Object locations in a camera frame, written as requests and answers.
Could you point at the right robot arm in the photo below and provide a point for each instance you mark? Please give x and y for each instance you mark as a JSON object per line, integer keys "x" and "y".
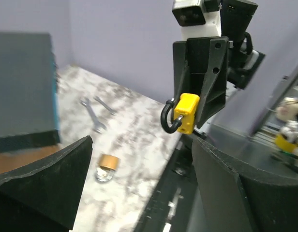
{"x": 243, "y": 59}

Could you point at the wooden board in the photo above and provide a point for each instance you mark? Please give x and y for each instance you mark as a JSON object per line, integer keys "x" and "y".
{"x": 19, "y": 158}

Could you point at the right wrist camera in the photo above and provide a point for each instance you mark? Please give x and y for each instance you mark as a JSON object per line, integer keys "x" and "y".
{"x": 198, "y": 18}

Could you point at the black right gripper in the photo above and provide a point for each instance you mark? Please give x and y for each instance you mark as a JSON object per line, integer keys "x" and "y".
{"x": 200, "y": 67}

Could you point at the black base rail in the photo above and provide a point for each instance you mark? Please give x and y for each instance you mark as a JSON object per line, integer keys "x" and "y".
{"x": 175, "y": 204}

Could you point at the yellow tape roll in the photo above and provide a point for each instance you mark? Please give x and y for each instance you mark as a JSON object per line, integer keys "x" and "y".
{"x": 285, "y": 145}

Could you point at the large brass padlock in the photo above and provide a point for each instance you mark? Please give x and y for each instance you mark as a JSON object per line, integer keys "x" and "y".
{"x": 106, "y": 168}

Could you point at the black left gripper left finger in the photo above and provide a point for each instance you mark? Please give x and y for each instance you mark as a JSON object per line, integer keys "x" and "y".
{"x": 44, "y": 196}

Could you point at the yellow padlock with black shackle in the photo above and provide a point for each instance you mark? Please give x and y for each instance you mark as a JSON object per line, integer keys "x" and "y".
{"x": 183, "y": 114}

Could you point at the silver wrench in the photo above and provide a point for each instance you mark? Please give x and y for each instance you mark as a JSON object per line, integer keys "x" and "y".
{"x": 97, "y": 125}
{"x": 112, "y": 111}

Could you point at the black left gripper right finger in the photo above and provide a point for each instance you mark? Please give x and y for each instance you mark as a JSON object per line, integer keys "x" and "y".
{"x": 238, "y": 197}

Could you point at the white figurine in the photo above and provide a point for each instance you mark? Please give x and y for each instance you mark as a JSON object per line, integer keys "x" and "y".
{"x": 287, "y": 112}

